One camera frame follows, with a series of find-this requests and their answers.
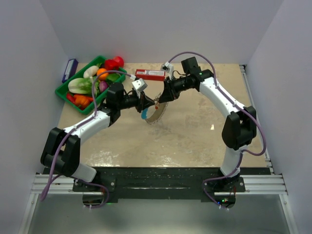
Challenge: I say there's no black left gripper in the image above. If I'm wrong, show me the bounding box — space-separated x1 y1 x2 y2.
118 91 155 114

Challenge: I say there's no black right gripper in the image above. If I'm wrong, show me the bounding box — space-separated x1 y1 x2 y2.
159 76 191 103

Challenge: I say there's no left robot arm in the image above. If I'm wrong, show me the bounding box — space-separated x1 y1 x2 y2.
40 78 155 191

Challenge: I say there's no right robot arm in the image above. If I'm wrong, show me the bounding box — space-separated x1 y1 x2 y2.
158 57 256 192

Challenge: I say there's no red rectangular box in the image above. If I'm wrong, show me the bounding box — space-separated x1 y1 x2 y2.
135 69 165 81

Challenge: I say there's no green bell pepper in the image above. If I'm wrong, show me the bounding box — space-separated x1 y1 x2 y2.
106 73 120 83

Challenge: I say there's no purple onion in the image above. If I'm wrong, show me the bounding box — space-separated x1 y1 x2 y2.
98 81 109 93

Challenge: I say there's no red bell pepper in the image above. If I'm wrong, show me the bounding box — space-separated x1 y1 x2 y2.
104 59 119 73

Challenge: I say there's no red tomato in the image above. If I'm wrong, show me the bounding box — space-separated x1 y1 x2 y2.
113 56 124 68

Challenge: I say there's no green leafy cabbage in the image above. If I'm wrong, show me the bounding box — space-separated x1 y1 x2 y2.
68 77 99 95

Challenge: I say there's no green plastic tray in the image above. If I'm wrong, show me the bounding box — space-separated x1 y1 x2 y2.
55 56 126 115

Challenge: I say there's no white radish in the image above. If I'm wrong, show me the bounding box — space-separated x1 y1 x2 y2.
83 65 99 78

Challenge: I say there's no small orange pepper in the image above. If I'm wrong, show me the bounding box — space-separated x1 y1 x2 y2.
74 94 93 110

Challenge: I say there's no red chili pepper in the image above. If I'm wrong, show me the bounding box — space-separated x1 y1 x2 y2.
66 93 75 104

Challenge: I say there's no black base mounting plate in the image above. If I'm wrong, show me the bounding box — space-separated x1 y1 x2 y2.
42 166 273 204

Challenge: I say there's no purple box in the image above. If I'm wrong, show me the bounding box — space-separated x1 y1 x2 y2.
61 58 78 83

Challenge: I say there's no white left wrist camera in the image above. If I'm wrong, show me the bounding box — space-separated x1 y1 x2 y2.
132 78 148 92

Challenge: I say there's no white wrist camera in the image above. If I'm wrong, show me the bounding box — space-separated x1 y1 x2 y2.
161 61 174 79
132 78 148 92

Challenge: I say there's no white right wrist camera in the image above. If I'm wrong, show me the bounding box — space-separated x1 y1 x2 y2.
161 61 174 79

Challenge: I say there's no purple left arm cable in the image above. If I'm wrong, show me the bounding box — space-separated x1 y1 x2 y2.
39 70 137 209

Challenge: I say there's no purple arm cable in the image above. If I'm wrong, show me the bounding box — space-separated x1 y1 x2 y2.
167 51 268 208
39 70 137 209

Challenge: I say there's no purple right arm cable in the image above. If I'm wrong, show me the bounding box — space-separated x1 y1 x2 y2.
167 51 268 208

